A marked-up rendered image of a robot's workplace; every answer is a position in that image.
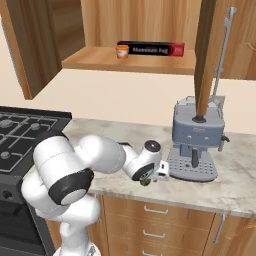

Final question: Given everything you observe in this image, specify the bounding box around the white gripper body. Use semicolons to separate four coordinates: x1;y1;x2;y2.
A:
150;171;170;183

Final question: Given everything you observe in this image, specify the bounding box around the black gas stove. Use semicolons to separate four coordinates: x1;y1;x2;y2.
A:
0;105;73;256

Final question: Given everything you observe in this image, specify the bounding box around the silver base cabinet handle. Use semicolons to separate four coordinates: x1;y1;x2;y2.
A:
212;213;228;245

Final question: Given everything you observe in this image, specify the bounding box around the blue-grey coffee machine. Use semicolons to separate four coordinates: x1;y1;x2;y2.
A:
166;95;231;183

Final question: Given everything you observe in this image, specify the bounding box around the long silver door handle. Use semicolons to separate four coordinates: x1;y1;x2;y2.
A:
211;6;238;98

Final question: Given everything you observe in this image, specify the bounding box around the black red foil box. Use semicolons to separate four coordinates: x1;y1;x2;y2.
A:
116;40;186;58

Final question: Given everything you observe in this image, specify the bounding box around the silver drawer handle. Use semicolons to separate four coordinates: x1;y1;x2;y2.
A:
142;229;167;240
143;205;170;215
141;249;164;256

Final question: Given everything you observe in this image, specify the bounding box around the black stove knob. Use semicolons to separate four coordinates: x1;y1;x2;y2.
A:
1;189;13;200

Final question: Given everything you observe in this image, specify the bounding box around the wooden wall cabinet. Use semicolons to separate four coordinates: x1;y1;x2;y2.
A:
46;0;204;76

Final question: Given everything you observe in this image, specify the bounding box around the wooden drawer front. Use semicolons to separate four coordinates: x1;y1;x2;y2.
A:
102;195;217;224
106;235;208;256
104;213;213;247

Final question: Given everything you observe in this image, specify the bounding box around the orange jam jar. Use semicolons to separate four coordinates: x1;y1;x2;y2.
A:
115;44;130;60

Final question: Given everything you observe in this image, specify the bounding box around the wooden wall cabinet door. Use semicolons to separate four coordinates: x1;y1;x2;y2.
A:
213;0;256;81

